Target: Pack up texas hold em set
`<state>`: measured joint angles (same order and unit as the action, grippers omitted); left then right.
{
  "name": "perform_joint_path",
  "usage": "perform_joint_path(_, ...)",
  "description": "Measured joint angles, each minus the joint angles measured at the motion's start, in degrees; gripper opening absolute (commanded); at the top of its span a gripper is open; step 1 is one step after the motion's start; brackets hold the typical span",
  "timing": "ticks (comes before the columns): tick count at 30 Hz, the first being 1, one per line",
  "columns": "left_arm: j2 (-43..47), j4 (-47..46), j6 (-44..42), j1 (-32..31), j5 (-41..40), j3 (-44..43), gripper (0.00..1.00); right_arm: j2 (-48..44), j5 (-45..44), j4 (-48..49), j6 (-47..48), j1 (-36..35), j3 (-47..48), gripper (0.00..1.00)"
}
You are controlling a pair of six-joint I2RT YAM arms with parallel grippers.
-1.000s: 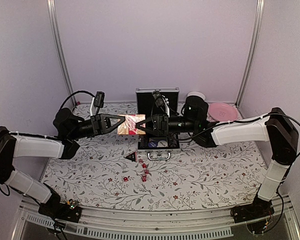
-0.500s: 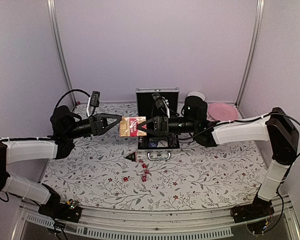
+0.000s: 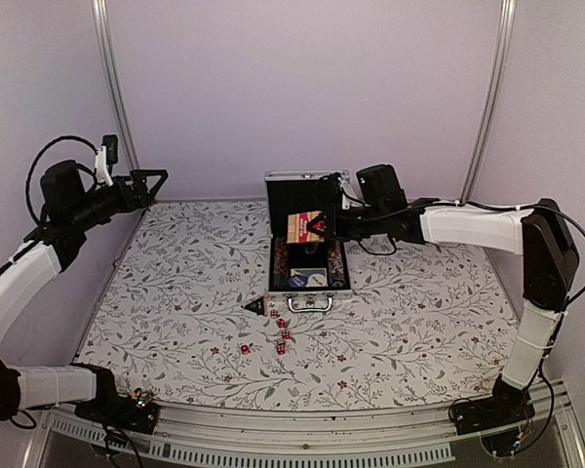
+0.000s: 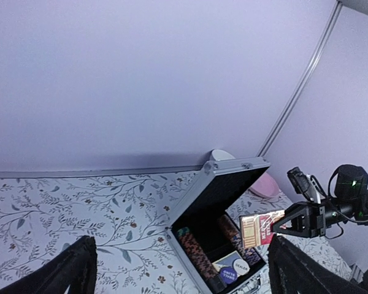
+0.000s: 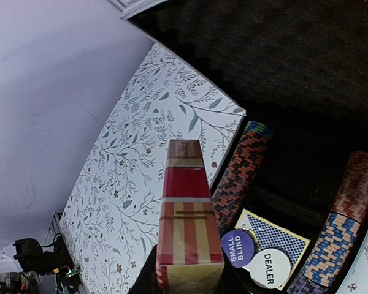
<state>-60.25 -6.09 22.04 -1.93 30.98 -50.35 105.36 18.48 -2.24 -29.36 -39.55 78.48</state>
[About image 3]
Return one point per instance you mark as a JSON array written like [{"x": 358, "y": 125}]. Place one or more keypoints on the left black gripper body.
[{"x": 126, "y": 203}]

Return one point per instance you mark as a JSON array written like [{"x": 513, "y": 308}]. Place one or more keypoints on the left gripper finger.
[
  {"x": 152, "y": 192},
  {"x": 141, "y": 173}
]

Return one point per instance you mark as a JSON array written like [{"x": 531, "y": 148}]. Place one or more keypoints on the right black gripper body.
[{"x": 351, "y": 229}]

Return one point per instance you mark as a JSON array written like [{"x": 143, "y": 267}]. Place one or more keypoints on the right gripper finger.
[
  {"x": 318, "y": 216},
  {"x": 315, "y": 231}
]

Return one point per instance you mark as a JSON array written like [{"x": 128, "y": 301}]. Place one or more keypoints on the red playing card deck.
[{"x": 296, "y": 224}]

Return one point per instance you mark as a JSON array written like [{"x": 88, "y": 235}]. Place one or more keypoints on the aluminium poker case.
[{"x": 291, "y": 193}]

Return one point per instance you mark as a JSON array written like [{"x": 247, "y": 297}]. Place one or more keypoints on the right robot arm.
[{"x": 537, "y": 233}]

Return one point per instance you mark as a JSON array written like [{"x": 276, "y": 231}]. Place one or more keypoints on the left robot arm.
[{"x": 70, "y": 210}]

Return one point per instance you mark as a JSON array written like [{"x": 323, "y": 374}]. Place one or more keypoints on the right poker chip row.
[{"x": 336, "y": 267}]

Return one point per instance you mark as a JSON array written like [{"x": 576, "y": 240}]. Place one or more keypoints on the poker chip row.
[
  {"x": 336, "y": 267},
  {"x": 280, "y": 264}
]

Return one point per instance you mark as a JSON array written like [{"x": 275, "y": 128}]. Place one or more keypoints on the left poker chip row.
[{"x": 280, "y": 264}]

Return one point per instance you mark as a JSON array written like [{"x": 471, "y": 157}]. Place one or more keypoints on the blue playing card deck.
[{"x": 307, "y": 272}]

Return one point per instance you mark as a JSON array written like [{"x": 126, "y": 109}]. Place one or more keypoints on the white dealer chip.
[{"x": 317, "y": 280}]

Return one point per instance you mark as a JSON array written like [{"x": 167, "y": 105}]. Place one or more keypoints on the blue small blind chip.
[{"x": 298, "y": 281}]

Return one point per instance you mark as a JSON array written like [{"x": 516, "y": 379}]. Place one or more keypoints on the triangular all in button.
[{"x": 257, "y": 305}]

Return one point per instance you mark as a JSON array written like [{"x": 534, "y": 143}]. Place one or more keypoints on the floral table cloth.
[{"x": 423, "y": 324}]

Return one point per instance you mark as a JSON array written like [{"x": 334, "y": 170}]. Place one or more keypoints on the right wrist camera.
[{"x": 328, "y": 191}]

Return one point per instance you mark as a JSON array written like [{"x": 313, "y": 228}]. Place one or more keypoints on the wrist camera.
[
  {"x": 106, "y": 158},
  {"x": 328, "y": 191}
]

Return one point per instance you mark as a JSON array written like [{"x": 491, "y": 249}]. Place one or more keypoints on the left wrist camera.
[{"x": 106, "y": 158}]

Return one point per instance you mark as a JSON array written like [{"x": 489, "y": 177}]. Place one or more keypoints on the left aluminium frame post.
[{"x": 112, "y": 78}]

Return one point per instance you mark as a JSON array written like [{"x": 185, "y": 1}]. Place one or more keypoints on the aluminium frame post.
[
  {"x": 501, "y": 51},
  {"x": 112, "y": 78}
]

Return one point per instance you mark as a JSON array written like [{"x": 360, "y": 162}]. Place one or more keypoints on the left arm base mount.
[{"x": 136, "y": 412}]

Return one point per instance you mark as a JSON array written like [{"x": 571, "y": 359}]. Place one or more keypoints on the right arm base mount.
[{"x": 506, "y": 405}]

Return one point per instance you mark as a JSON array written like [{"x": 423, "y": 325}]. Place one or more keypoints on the front aluminium rail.
[{"x": 426, "y": 436}]

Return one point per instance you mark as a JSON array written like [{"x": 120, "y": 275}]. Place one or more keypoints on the right aluminium frame post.
[{"x": 501, "y": 51}]

